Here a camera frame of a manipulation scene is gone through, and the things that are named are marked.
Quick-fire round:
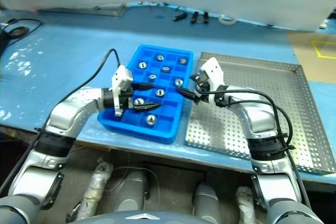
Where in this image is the flat perforated metal tray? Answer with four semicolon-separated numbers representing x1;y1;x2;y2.
36;3;127;17

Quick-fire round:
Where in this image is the grey robot torso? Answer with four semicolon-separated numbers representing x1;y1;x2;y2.
67;209;229;224

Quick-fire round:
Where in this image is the thin grey wire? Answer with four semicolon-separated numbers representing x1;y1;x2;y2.
106;166;161;196

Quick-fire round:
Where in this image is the black round puck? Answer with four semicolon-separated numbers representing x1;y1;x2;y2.
7;27;29;37

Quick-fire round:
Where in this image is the white wrapped table leg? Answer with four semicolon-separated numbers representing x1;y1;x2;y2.
75;157;114;221
235;186;259;224

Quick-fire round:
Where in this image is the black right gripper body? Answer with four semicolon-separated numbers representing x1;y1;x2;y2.
195;73;214;103

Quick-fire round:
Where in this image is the thin black table cable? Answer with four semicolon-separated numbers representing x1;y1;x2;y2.
0;18;43;51

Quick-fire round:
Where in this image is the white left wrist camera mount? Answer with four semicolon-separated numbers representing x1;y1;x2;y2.
110;65;133;116

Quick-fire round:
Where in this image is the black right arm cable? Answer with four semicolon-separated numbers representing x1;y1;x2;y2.
195;89;314;209

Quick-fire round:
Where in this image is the white tape roll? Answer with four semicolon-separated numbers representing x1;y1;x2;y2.
218;15;237;26

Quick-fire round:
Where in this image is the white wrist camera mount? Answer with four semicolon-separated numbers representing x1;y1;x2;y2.
198;57;225;96
110;65;133;116

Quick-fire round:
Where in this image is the grey rounded robot leg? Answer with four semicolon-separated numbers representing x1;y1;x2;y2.
104;170;150;213
193;183;224;222

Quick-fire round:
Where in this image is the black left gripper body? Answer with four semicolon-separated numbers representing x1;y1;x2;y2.
119;84;137;111

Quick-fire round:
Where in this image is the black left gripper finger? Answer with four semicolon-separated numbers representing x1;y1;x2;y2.
131;83;156;92
132;102;162;114

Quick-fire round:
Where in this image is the blue compartment tray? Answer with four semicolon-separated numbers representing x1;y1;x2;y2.
97;45;194;145

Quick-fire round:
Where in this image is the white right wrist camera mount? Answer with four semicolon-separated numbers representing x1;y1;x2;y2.
198;57;225;96

